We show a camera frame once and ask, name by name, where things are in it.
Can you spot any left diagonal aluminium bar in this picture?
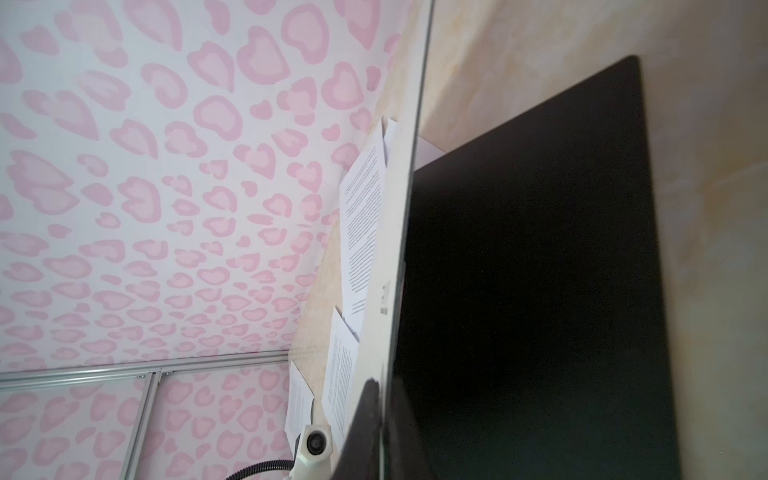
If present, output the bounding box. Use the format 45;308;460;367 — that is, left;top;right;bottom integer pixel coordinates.
1;350;289;393

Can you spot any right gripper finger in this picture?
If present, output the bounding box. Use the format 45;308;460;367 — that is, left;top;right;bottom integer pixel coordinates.
332;379;382;480

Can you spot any centre highlighted paper sheet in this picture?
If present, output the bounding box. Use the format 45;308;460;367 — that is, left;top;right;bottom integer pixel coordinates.
340;123;386;336

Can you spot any hidden blank paper sheet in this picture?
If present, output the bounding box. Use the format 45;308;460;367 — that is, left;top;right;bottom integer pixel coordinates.
383;119;445;170

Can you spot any left corner aluminium post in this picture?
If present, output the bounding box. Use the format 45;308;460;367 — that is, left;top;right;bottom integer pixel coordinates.
119;371;162;480

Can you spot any black and white folder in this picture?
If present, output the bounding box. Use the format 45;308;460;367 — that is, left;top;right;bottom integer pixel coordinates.
378;55;681;479

